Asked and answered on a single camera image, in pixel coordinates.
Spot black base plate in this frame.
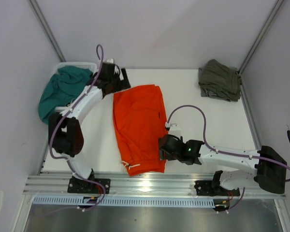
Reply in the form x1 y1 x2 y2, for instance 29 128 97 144
194 180 240 196
67 177 111 194

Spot corner aluminium post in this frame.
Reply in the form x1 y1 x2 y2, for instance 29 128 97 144
238 0 286 75
28 0 66 62

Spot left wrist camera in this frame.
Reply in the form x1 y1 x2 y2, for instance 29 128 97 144
106 58 115 64

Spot grey folded shorts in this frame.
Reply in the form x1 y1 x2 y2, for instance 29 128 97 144
200 87 220 99

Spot left corner aluminium post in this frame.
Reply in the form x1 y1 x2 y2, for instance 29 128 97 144
28 0 66 62

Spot white plastic basket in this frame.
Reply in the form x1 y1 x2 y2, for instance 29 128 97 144
51 62 98 112

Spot right corner aluminium post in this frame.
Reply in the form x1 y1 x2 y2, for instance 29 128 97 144
238 0 286 75

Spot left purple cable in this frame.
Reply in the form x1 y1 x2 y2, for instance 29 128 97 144
48 44 106 213

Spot aluminium mounting rail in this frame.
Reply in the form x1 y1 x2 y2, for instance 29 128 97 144
23 172 287 199

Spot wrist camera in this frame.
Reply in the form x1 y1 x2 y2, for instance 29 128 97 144
165 122 182 137
106 58 115 64

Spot white slotted cable duct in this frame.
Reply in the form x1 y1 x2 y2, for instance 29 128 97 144
33 195 215 208

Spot olive green folded shorts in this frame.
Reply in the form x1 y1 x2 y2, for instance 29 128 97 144
198 59 242 102

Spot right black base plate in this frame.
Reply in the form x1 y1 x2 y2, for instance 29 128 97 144
194 180 240 196

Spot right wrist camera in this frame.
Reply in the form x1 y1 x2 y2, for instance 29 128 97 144
165 122 182 137

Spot teal shorts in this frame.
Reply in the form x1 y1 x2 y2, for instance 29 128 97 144
38 66 93 125

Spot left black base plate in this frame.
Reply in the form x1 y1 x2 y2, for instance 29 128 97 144
67 177 111 194

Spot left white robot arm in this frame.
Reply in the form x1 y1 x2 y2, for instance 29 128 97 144
48 62 131 193

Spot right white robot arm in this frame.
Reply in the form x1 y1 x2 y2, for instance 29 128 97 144
158 134 287 195

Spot orange shorts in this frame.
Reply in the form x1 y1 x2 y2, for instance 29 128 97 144
113 85 167 176

